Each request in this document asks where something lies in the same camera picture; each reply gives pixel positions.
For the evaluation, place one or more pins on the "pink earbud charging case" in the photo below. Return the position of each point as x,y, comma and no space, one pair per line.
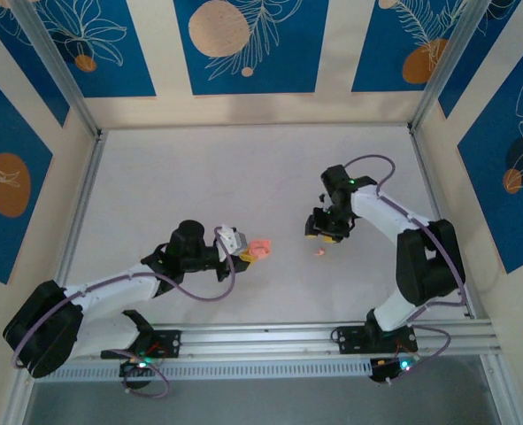
261,248

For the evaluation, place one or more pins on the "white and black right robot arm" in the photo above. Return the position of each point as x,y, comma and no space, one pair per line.
429,261

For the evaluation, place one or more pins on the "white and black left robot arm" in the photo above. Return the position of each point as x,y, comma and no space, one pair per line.
110,290

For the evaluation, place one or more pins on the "black left controller board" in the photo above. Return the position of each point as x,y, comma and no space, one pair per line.
137,367

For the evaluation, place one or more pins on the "black controller board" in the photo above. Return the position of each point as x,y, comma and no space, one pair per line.
385,369
137,367

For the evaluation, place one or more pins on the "black right controller board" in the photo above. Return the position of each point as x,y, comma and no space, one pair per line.
385,369

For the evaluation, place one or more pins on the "aluminium mounting rail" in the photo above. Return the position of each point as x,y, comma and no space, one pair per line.
265,338

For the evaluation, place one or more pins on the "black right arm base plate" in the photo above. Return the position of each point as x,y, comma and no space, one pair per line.
349,338

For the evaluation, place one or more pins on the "aluminium side rail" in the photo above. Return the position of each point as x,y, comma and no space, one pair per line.
89,177
429,177

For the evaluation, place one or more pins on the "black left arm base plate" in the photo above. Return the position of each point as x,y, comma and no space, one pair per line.
168,343

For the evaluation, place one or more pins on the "aluminium frame post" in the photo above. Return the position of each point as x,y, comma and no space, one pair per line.
57,66
461,66

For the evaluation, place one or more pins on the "aluminium frame leg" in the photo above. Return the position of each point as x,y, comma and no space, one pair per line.
17,398
500,398

